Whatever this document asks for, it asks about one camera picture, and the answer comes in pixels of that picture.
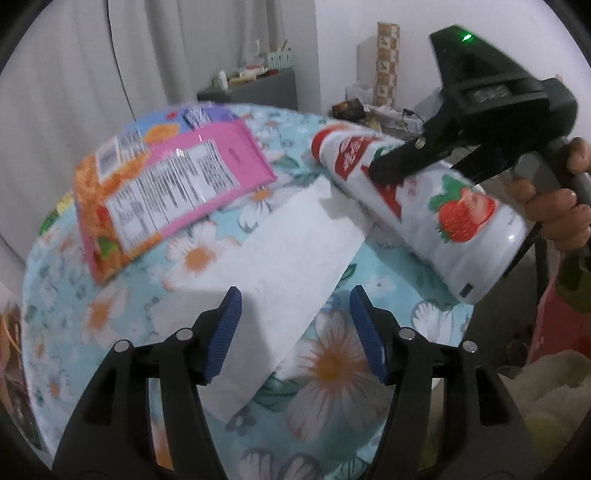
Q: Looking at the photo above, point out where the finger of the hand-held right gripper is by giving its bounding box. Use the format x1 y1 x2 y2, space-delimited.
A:
455 138 515 184
367 108 467 185

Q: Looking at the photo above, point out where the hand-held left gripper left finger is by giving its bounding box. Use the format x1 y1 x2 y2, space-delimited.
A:
53 286 243 480

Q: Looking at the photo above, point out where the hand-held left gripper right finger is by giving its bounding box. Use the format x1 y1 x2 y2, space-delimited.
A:
349 285 543 480

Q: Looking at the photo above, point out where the white strawberry drink bottle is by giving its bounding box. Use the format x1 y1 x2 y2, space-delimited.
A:
311 124 529 305

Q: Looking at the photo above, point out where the white tissue paper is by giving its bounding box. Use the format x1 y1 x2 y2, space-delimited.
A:
150 178 375 423

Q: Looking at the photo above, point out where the person's right hand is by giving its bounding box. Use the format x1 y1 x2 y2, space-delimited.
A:
508 137 591 252

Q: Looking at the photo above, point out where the floral tablecloth table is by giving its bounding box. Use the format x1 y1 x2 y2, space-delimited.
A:
21 102 476 480

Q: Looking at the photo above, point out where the white plastic bag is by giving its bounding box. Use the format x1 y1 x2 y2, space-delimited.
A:
345 82 377 109

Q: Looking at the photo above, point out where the dark brown box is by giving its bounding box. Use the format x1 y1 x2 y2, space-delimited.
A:
331 98 366 121

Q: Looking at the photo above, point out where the checkered patterned paper roll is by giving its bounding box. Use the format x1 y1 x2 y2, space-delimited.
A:
375 21 402 108

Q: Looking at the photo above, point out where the grey cabinet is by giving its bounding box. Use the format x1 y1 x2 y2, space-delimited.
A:
198 68 297 112

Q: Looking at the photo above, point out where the pink and orange snack packet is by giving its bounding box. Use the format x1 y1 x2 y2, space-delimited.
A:
74 105 279 284

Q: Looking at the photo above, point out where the white green desk organizer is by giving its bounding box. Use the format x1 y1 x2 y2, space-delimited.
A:
265 46 295 71

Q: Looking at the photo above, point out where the pink printed blanket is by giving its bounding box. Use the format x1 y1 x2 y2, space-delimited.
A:
526 272 591 365

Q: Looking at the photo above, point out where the white fluffy blanket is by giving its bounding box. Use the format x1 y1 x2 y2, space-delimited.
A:
501 350 591 462

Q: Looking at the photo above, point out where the green yellow snack packet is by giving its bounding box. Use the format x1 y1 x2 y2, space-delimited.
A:
39 191 75 236

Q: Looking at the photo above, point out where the green fluffy slipper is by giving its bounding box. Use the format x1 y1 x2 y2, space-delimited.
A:
522 408 583 462

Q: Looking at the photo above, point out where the white curtain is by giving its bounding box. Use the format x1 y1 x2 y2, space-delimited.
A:
0 0 319 259

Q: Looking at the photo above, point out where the black cable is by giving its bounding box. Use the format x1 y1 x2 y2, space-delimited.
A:
401 107 426 136

